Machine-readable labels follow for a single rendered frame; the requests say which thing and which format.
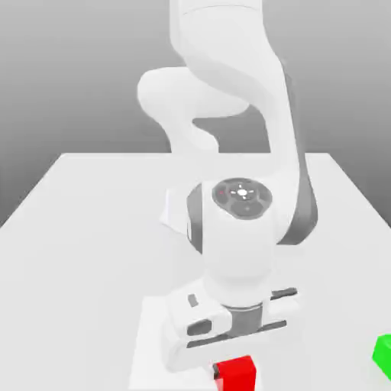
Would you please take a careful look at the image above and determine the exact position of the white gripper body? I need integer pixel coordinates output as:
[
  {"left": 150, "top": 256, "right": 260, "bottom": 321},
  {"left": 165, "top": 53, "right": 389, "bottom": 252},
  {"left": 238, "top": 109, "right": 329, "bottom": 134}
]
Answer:
[{"left": 165, "top": 317, "right": 304, "bottom": 374}]

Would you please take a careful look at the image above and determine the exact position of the small red cube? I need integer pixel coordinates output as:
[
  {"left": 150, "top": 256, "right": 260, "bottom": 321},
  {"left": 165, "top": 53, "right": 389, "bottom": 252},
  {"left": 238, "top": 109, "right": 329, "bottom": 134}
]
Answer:
[{"left": 212, "top": 354, "right": 257, "bottom": 391}]

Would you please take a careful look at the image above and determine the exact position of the small green cube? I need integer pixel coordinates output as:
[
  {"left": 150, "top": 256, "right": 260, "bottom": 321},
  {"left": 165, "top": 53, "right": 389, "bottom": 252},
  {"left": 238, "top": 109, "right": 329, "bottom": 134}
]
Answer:
[{"left": 371, "top": 334, "right": 391, "bottom": 382}]

